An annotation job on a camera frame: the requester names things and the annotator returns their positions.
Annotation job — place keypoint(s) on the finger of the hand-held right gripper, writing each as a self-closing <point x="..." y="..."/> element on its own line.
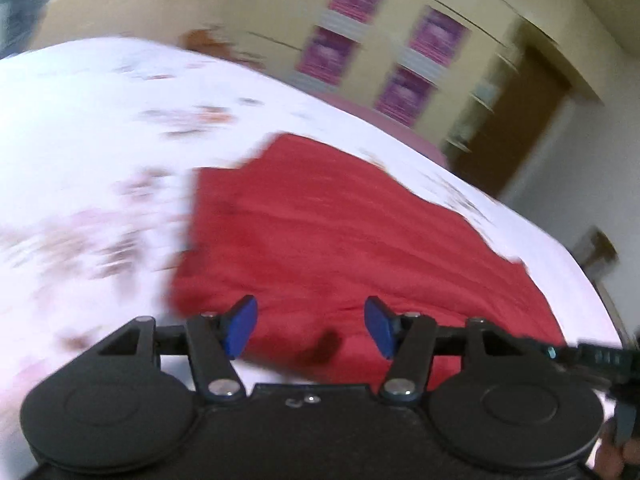
<point x="590" y="355"/>

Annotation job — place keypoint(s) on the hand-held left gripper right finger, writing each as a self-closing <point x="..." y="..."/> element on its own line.
<point x="378" y="322"/>

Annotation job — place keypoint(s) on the cream corner shelf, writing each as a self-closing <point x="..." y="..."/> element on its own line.
<point x="480" y="100"/>

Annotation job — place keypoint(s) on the person's right hand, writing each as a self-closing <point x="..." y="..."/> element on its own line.
<point x="609" y="455"/>

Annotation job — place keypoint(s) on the brown wooden door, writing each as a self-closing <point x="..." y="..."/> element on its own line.
<point x="515" y="120"/>

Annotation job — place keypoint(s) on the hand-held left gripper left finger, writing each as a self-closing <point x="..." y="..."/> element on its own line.
<point x="240" y="322"/>

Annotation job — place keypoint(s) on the red padded jacket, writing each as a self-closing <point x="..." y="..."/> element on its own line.
<point x="350" y="240"/>

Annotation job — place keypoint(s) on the cream bed headboard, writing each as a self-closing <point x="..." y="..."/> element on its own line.
<point x="125" y="15"/>

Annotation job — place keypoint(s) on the wooden chair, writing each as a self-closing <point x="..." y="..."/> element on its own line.
<point x="597" y="252"/>

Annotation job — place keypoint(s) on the blue grey curtain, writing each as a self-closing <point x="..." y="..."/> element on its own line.
<point x="17" y="0"/>

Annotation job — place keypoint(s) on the cream wardrobe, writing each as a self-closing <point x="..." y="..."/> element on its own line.
<point x="400" y="35"/>

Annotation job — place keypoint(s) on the white floral bed sheet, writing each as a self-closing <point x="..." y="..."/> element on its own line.
<point x="90" y="160"/>

